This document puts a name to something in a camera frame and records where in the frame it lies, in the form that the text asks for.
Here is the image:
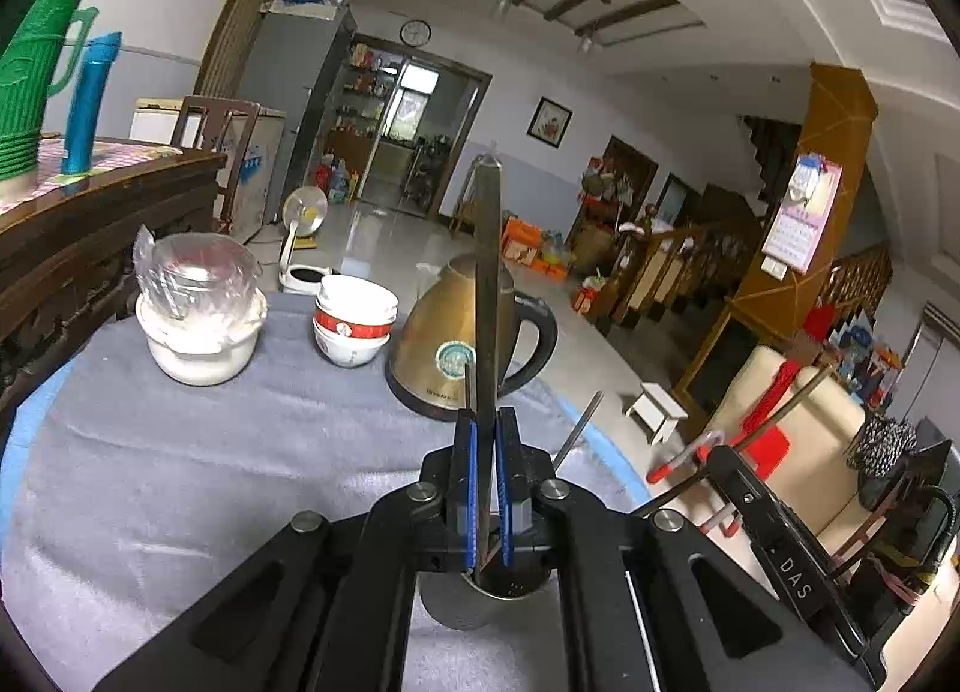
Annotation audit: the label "white footstool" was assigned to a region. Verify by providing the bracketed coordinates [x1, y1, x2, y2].
[625, 383, 687, 447]

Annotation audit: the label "orange cardboard box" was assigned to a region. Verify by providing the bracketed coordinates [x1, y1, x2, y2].
[501, 216, 542, 266]

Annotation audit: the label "plain white bowl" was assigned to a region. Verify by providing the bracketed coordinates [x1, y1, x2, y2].
[316, 275, 400, 324]

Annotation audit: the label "white chest freezer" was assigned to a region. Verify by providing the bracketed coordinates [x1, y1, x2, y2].
[129, 96, 288, 243]

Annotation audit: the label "pink checkered cloth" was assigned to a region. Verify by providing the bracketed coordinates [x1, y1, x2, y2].
[0, 137, 185, 213]

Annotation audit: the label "gold electric kettle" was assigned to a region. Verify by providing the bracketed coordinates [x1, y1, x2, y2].
[385, 253, 560, 423]

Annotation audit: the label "white porcelain bowl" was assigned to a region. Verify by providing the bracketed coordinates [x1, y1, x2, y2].
[313, 328, 391, 369]

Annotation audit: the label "blue thermos bottle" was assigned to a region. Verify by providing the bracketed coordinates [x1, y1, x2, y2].
[61, 31, 123, 176]

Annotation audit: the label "red hanging cloth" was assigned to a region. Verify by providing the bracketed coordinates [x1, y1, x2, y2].
[739, 356, 802, 442]

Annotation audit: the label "brown wooden door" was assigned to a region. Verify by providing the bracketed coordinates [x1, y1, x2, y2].
[196, 0, 332, 101]

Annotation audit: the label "carved wooden sideboard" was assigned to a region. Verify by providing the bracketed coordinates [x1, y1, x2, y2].
[0, 137, 230, 431]

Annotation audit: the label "red child chair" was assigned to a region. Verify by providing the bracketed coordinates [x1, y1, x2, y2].
[646, 422, 792, 535]

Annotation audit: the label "dark wooden chair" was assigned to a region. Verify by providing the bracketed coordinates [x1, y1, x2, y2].
[171, 94, 260, 221]

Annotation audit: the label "red patterned bowl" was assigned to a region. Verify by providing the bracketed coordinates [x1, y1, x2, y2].
[313, 308, 395, 342]

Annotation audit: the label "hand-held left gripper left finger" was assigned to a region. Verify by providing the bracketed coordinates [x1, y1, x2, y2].
[94, 407, 481, 692]

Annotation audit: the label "grey metal chopstick holder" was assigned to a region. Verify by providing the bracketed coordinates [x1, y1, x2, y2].
[418, 563, 550, 633]

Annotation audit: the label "framed wall picture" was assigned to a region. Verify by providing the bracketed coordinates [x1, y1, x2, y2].
[526, 96, 573, 149]

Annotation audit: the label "brown high-back chair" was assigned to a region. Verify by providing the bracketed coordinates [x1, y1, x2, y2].
[450, 152, 500, 239]

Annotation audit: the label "grey refrigerator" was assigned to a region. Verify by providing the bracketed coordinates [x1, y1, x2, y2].
[240, 2, 359, 213]

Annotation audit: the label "hanging cloth bags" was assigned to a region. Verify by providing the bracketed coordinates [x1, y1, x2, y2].
[581, 156, 638, 202]

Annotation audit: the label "wooden display shelf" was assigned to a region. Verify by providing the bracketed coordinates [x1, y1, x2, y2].
[322, 43, 398, 191]

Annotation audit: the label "cream cushioned chair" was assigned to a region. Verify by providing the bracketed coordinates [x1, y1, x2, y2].
[701, 343, 890, 580]

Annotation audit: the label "white enamel basin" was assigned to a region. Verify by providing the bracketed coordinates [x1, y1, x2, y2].
[135, 291, 269, 387]

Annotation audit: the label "wooden stair banister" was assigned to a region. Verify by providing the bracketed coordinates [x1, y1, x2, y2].
[600, 208, 893, 363]

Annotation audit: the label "white electric fan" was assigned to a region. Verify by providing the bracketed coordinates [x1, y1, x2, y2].
[277, 186, 331, 296]

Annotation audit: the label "black white patterned cloth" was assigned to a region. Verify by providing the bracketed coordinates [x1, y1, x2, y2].
[846, 413, 919, 487]

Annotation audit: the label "green thermos flask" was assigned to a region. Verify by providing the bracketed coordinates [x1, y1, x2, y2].
[0, 0, 100, 194]

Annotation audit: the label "grey tablecloth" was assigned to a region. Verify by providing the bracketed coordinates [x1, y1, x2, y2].
[0, 291, 638, 692]

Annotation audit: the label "clear plastic bag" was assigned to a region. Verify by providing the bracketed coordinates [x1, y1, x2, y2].
[133, 225, 263, 344]

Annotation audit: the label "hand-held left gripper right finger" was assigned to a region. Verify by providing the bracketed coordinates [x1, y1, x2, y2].
[497, 407, 871, 692]

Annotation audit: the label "pink wall calendar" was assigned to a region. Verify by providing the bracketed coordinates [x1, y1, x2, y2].
[761, 152, 843, 277]

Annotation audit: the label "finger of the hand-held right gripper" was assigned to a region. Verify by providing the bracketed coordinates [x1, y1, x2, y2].
[705, 444, 752, 507]

